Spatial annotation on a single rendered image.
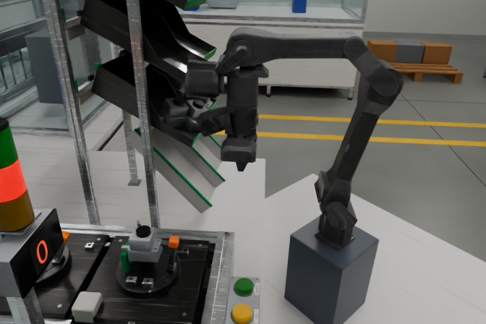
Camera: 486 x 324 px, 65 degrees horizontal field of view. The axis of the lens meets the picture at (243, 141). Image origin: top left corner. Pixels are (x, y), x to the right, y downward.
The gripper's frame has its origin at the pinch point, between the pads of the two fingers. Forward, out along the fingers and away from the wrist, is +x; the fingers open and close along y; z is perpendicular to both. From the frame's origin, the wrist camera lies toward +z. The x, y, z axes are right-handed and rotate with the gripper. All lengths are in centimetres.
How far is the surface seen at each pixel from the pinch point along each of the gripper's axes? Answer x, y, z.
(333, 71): 91, -380, -85
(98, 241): 28.4, -4.0, 35.0
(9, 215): -3.4, 26.3, 30.5
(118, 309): 28.5, 14.8, 23.3
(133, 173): 35, -46, 41
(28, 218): -1.6, 24.6, 29.1
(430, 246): 40, -23, -55
